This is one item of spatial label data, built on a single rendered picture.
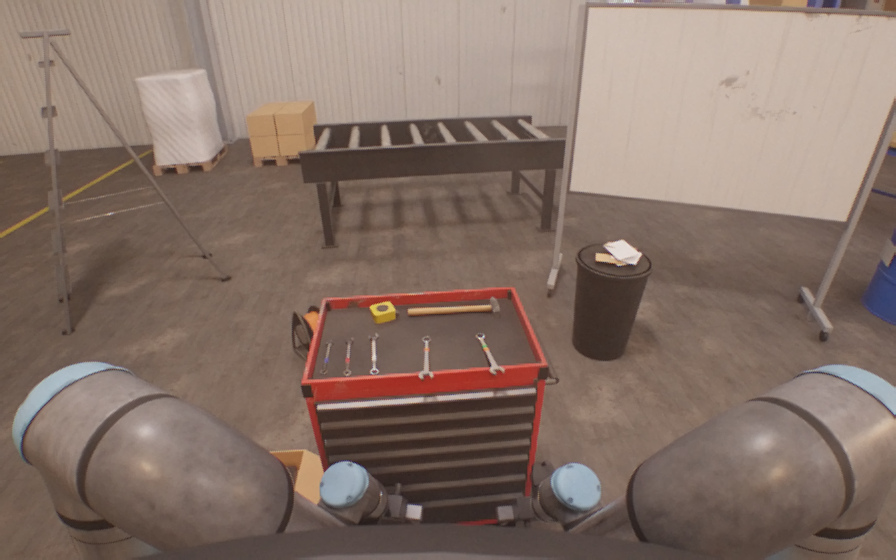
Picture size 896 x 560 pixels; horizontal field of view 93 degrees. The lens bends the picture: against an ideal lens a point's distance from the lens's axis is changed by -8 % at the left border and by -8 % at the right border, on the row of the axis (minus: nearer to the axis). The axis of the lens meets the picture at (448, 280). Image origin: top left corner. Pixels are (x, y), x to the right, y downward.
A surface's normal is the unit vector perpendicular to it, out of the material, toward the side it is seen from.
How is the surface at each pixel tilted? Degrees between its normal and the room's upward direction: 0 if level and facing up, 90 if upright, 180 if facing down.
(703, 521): 65
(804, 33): 90
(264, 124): 90
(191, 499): 55
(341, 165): 90
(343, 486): 19
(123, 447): 29
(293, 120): 90
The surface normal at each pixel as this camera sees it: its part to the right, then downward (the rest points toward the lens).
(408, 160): 0.15, 0.49
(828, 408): 0.02, -0.82
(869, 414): 0.14, -0.63
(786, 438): -0.25, -0.71
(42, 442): -0.36, -0.12
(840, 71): -0.33, 0.47
